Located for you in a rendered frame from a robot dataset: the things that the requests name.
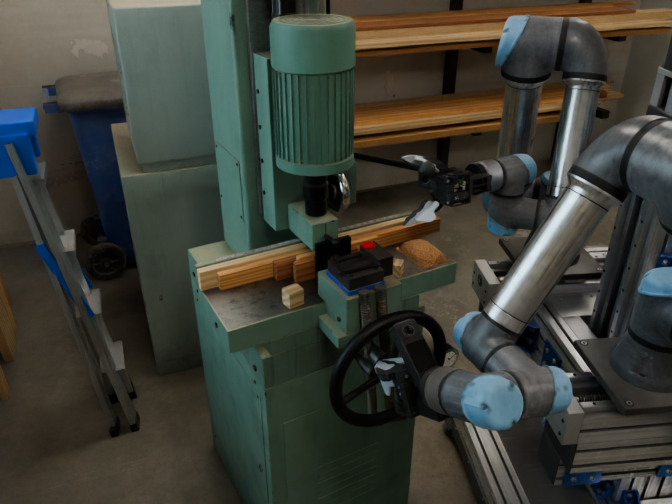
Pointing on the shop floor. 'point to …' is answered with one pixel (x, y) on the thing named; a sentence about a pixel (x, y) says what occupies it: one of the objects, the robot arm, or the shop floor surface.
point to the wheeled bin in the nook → (97, 165)
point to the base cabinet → (299, 434)
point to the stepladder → (64, 264)
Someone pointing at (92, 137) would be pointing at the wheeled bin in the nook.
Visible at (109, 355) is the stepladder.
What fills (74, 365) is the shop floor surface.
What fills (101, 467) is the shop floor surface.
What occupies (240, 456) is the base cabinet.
